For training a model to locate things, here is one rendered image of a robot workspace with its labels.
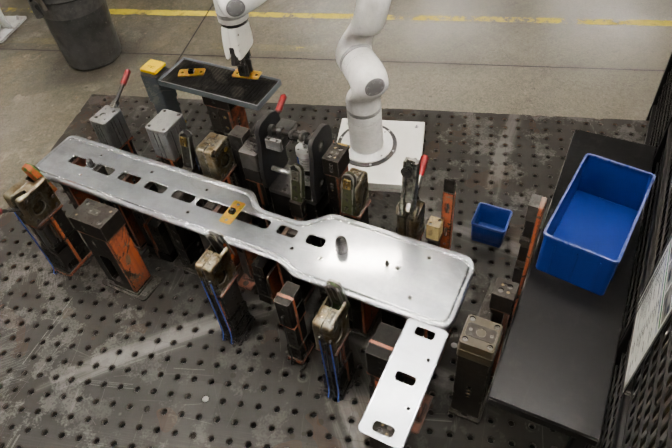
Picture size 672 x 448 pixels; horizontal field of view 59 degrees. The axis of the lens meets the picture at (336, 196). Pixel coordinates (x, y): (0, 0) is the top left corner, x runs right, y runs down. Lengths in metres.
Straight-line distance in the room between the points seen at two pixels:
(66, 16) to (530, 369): 3.59
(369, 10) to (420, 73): 2.08
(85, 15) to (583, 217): 3.41
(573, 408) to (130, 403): 1.13
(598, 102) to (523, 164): 1.59
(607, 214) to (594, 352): 0.40
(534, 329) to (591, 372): 0.14
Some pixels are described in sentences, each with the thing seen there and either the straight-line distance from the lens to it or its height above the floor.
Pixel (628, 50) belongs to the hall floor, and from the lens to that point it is 4.24.
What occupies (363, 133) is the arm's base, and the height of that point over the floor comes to 0.87.
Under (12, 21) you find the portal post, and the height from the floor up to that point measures 0.02.
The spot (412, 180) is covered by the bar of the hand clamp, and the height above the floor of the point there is 1.16.
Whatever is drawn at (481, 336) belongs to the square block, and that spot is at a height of 1.06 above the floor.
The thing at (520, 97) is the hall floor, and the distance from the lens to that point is 3.69.
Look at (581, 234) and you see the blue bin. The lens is 1.58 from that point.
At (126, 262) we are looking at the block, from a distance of 1.87.
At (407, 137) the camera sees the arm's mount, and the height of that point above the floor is 0.76.
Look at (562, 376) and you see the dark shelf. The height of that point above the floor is 1.03.
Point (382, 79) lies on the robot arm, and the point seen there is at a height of 1.13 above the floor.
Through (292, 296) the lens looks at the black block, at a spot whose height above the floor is 0.99.
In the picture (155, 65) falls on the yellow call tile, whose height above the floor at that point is 1.16.
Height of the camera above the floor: 2.20
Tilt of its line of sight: 46 degrees down
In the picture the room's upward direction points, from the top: 7 degrees counter-clockwise
